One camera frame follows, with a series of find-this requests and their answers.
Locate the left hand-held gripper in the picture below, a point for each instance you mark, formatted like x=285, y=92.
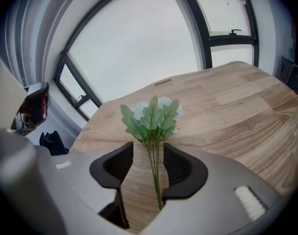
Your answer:
x=41, y=89

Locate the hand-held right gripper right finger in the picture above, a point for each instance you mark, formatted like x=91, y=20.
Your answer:
x=192, y=177

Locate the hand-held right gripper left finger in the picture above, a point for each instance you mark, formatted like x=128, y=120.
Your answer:
x=109, y=170

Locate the white flowers bunch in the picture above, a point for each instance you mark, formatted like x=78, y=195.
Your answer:
x=151, y=119

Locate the light wooden desk top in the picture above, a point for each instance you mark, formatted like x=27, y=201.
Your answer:
x=236, y=106

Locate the black framed window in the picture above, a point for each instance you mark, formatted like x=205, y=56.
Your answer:
x=68, y=87
x=227, y=8

